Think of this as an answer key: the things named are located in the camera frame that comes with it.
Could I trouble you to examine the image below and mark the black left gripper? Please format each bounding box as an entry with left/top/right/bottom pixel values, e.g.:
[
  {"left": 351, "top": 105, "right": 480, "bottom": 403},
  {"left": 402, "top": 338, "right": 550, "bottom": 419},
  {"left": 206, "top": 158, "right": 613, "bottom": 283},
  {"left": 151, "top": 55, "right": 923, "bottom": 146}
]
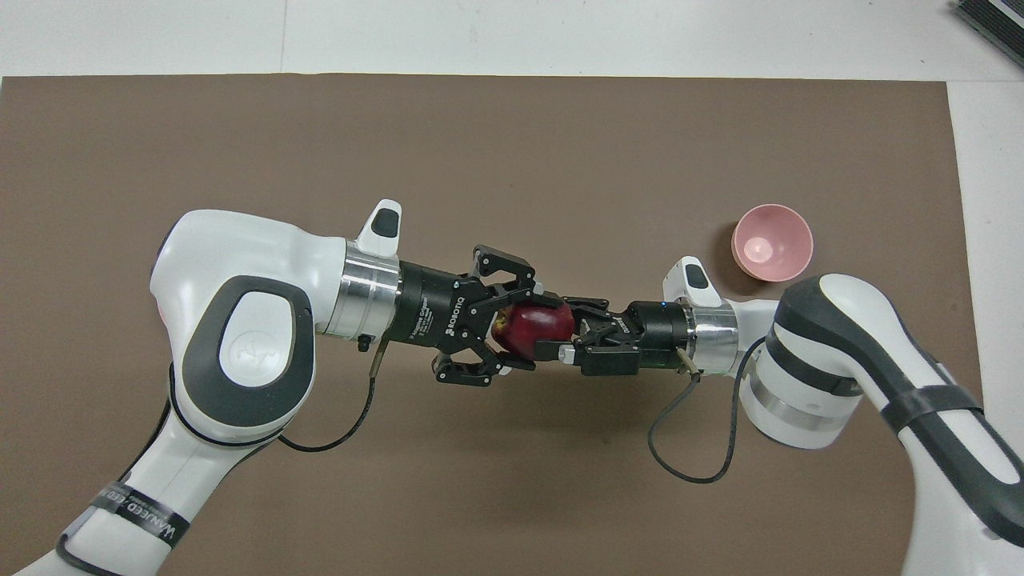
[{"left": 392, "top": 244, "right": 545, "bottom": 387}]

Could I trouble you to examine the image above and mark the pink bowl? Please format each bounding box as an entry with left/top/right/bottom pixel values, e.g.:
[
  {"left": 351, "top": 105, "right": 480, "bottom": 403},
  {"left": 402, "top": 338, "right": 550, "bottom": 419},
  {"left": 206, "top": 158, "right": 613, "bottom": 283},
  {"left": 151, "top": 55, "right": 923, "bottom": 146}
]
[{"left": 732, "top": 203, "right": 814, "bottom": 282}]

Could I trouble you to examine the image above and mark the red apple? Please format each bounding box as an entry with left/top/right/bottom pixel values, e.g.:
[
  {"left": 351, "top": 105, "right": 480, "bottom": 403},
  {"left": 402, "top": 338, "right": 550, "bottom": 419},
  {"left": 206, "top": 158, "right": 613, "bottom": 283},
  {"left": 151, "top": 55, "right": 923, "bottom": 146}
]
[{"left": 492, "top": 302, "right": 577, "bottom": 361}]

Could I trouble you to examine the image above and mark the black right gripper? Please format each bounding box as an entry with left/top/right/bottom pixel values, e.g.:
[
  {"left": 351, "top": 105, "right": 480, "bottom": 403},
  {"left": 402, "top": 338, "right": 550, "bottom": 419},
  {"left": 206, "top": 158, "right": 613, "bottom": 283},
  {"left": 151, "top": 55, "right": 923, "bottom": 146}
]
[{"left": 536, "top": 294, "right": 694, "bottom": 377}]

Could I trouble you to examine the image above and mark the brown table mat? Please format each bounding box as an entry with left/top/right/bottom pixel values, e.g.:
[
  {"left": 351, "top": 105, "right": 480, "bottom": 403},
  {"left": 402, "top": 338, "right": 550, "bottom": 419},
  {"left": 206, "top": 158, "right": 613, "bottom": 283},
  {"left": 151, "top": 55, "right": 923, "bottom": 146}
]
[{"left": 0, "top": 74, "right": 985, "bottom": 576}]

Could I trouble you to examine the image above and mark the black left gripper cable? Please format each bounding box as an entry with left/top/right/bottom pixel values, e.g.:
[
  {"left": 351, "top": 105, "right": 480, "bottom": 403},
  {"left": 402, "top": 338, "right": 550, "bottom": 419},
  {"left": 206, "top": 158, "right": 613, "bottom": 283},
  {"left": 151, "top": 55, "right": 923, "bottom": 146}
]
[{"left": 276, "top": 340, "right": 393, "bottom": 454}]

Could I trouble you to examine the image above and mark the dark ribbed box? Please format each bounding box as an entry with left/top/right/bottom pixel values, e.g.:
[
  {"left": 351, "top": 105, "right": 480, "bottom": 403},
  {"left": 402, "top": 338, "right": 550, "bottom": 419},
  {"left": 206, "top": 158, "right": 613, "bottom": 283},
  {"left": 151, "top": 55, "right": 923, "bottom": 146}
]
[{"left": 952, "top": 0, "right": 1024, "bottom": 69}]

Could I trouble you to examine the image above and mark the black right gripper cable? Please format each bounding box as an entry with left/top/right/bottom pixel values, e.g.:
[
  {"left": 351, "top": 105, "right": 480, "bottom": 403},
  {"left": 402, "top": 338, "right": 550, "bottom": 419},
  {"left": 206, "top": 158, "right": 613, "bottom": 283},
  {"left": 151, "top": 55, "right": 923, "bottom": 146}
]
[{"left": 646, "top": 340, "right": 761, "bottom": 484}]

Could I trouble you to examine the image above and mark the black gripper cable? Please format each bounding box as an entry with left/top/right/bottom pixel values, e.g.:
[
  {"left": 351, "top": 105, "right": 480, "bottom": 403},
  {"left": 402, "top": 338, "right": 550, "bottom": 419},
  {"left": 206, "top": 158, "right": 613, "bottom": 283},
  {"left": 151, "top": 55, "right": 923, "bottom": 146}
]
[
  {"left": 646, "top": 340, "right": 761, "bottom": 484},
  {"left": 276, "top": 340, "right": 393, "bottom": 454}
]

